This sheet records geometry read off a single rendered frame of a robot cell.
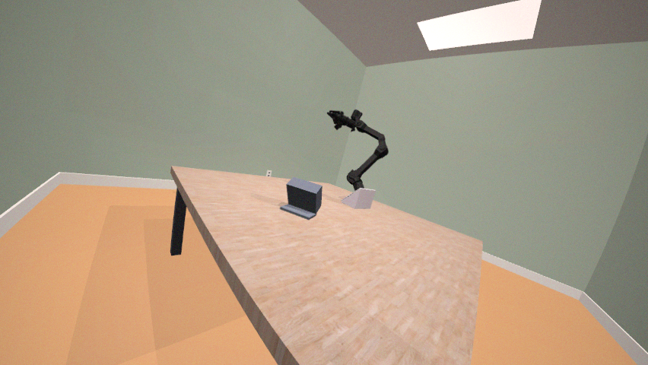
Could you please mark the grey sloped panel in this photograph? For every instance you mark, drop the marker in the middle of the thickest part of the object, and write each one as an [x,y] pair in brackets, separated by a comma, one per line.
[304,198]

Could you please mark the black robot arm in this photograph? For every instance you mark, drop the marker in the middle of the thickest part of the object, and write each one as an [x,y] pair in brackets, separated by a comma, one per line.
[354,177]

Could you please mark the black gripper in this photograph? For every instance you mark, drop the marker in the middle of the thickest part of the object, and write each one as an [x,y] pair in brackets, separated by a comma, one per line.
[338,116]

